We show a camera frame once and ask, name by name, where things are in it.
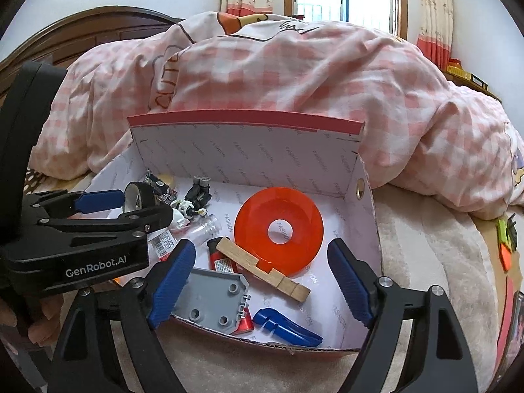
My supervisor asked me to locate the white toy figure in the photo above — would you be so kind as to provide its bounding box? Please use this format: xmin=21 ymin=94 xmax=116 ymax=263
xmin=170 ymin=198 xmax=194 ymax=229

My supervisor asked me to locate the blue plastic piece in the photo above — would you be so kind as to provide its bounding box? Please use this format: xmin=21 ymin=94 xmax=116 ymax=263
xmin=252 ymin=307 xmax=324 ymax=346

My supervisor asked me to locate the black toy robot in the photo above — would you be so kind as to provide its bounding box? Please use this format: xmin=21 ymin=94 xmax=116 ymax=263
xmin=184 ymin=175 xmax=213 ymax=214

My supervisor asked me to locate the orange plastic disc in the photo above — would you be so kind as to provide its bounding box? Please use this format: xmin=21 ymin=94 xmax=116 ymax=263
xmin=234 ymin=187 xmax=324 ymax=278

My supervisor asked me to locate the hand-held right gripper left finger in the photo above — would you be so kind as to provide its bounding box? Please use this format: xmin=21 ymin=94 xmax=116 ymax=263
xmin=47 ymin=238 xmax=197 ymax=393

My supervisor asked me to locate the person's left hand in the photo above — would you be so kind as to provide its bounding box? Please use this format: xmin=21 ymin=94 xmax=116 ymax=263
xmin=0 ymin=290 xmax=56 ymax=346

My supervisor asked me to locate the white cardboard box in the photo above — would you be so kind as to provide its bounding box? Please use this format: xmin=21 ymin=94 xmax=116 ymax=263
xmin=84 ymin=110 xmax=383 ymax=355

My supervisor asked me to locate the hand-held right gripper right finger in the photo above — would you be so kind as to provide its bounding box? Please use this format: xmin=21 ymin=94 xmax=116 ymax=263
xmin=327 ymin=238 xmax=479 ymax=393

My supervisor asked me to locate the yellow box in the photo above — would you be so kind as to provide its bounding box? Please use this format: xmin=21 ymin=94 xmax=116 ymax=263
xmin=447 ymin=59 xmax=471 ymax=78

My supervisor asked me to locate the dark wooden bed headboard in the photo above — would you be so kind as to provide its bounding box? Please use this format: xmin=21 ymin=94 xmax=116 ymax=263
xmin=0 ymin=6 xmax=185 ymax=99

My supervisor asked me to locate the grey plastic plate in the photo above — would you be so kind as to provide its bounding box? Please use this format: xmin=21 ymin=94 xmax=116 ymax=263
xmin=171 ymin=267 xmax=250 ymax=334

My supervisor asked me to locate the orange green plastic toy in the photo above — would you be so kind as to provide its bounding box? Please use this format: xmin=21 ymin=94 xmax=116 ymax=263
xmin=496 ymin=213 xmax=518 ymax=273

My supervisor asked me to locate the black tape roll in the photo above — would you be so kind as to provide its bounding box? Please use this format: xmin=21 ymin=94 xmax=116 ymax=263
xmin=123 ymin=181 xmax=158 ymax=214

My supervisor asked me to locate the clear plastic bottle red label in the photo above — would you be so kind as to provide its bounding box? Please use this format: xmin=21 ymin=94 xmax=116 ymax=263
xmin=145 ymin=214 xmax=224 ymax=260

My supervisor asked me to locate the cream fleece blanket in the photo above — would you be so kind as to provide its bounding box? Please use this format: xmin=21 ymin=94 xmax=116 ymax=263
xmin=156 ymin=202 xmax=504 ymax=393

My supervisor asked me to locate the pink checked quilt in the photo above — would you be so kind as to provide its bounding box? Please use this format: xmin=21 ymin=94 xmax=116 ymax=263
xmin=30 ymin=10 xmax=524 ymax=222

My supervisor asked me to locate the notched wooden block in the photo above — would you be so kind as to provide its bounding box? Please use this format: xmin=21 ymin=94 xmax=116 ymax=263
xmin=215 ymin=238 xmax=312 ymax=304

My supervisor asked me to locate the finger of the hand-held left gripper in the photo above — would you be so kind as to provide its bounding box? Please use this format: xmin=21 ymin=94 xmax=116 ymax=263
xmin=25 ymin=188 xmax=125 ymax=224
xmin=39 ymin=202 xmax=175 ymax=238

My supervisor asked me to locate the wooden desk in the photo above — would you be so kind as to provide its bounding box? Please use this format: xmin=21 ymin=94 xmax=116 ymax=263
xmin=444 ymin=65 xmax=502 ymax=103

